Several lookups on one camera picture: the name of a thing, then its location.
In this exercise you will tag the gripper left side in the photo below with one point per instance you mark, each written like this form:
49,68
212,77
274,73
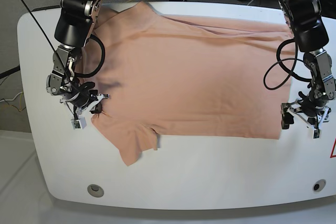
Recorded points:
309,105

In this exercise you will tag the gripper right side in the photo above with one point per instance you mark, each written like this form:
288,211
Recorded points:
83,99

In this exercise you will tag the peach pink T-shirt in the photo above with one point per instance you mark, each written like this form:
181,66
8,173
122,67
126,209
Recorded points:
184,75

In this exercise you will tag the robot arm right side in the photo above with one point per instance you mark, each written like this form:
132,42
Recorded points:
74,29

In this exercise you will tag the red warning triangle sticker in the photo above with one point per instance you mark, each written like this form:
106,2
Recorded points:
333,152

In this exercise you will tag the right table cable grommet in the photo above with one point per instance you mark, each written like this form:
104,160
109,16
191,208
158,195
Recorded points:
319,185

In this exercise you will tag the table cable grommet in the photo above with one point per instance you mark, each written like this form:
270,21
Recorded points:
95,191
319,185

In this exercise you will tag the left table cable grommet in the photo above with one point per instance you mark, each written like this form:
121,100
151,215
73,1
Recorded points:
95,191

